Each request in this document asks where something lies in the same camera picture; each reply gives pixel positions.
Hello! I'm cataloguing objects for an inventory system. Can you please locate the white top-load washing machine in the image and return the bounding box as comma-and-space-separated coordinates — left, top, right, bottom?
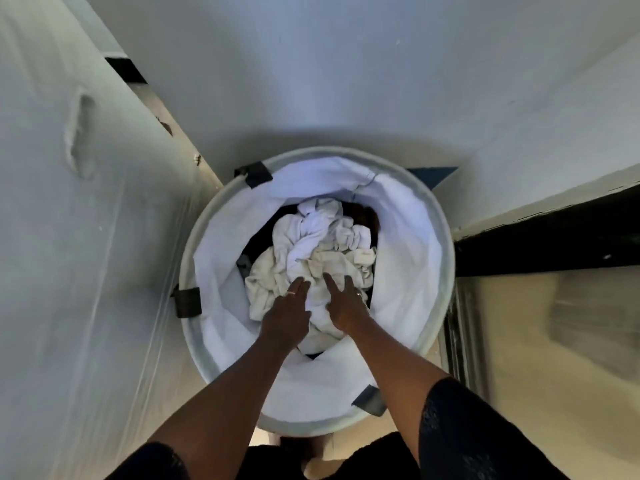
0, 0, 223, 480

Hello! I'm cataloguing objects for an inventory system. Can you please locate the person's right hand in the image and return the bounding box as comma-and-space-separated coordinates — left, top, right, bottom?
322, 272, 373, 335

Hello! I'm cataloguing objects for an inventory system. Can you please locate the white towel bundle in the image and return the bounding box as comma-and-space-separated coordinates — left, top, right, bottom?
243, 197, 379, 355

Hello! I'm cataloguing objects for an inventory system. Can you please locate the person's left hand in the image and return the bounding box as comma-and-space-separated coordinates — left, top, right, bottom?
259, 276, 313, 345

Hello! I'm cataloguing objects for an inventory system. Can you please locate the person's left forearm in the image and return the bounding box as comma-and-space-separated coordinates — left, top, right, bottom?
147, 334, 301, 465

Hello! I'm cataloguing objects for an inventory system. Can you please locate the round white laundry basket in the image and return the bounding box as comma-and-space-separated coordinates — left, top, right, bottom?
172, 146, 457, 438

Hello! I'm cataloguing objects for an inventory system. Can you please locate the dark blue flat piece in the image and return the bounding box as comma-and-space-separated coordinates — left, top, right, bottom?
405, 166, 459, 191

